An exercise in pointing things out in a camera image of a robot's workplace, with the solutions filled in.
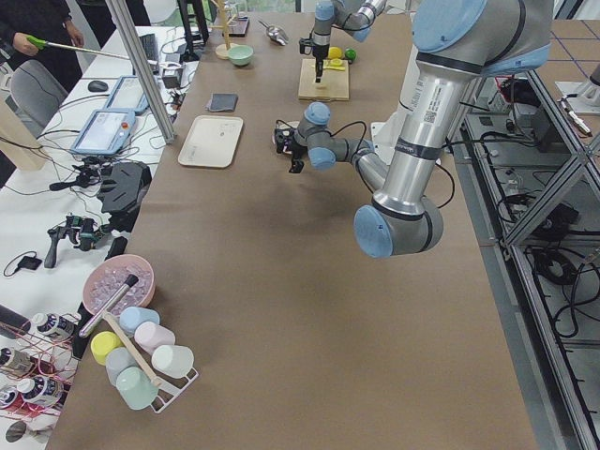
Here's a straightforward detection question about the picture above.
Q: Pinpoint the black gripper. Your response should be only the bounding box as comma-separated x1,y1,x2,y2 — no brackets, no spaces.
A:
273,129,306,173
299,31,331,83

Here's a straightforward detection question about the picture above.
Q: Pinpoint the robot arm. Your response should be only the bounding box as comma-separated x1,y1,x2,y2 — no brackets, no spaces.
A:
288,1,553,258
299,0,387,83

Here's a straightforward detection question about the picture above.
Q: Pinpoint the cream rabbit tray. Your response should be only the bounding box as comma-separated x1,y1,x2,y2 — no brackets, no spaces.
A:
178,115,244,169

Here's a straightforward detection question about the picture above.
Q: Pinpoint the yellow lemon near lime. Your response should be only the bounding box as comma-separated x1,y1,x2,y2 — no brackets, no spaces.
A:
327,46,344,60

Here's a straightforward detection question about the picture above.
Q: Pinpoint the wooden cutting board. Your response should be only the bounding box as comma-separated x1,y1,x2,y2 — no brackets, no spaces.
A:
297,58,350,101

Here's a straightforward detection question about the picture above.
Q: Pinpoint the green lime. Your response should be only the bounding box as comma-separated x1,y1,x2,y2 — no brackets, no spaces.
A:
344,48,357,64

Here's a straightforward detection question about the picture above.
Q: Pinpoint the metal scoop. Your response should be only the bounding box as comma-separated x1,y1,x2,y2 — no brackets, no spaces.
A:
259,20,289,46

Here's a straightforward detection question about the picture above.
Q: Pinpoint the mint green bowl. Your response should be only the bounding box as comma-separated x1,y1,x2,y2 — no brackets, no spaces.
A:
227,45,254,67

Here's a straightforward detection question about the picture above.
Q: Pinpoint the wooden cup tree stand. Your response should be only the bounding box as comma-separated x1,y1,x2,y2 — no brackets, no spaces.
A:
210,0,236,60

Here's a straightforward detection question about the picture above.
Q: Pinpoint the grey folded cloth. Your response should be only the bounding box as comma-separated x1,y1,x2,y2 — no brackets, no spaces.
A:
205,93,238,113

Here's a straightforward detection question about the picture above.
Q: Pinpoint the far blue teach pendant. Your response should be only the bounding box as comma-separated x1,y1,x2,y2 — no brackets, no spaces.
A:
104,76,149,115

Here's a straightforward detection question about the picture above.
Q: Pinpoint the blue teach pendant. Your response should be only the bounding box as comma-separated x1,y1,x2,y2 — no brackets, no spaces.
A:
104,76,149,115
70,108,136,156

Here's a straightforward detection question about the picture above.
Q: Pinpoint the near blue teach pendant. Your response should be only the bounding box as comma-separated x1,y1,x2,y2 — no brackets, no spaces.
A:
70,108,136,156

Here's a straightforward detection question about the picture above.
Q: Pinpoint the metal muddler black tip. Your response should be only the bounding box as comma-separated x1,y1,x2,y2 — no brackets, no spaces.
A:
78,274,139,338

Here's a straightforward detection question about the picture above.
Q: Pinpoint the computer mouse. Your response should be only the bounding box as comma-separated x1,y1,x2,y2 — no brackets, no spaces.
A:
87,80,109,93

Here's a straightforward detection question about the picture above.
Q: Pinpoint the pink bowl of ice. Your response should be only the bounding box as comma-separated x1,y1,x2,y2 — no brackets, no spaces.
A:
82,254,156,316

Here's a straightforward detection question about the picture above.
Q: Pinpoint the blue cup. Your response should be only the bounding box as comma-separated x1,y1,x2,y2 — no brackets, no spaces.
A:
119,307,160,336

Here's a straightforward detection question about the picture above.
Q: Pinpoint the pink cup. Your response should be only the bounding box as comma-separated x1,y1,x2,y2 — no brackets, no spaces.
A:
134,322,175,354

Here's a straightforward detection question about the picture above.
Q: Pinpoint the white cup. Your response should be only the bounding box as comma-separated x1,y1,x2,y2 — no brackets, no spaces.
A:
151,345,194,379

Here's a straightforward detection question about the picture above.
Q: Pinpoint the white cup rack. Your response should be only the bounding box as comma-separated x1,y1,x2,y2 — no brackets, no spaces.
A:
150,367,200,413

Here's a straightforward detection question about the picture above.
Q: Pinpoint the yellow cup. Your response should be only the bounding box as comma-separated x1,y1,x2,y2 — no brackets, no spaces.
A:
91,331,123,366

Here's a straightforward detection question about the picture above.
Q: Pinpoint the grey cup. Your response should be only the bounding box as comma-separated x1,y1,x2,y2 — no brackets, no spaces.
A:
105,347,137,386

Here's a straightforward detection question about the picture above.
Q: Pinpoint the mint green cup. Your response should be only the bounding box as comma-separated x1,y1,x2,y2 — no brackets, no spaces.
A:
115,367,158,411

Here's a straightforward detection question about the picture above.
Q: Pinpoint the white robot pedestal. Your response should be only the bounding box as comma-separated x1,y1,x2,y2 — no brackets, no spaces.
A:
370,45,420,166

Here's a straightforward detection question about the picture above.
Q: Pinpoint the aluminium frame post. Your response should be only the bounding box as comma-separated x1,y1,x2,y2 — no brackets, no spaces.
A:
106,0,175,144

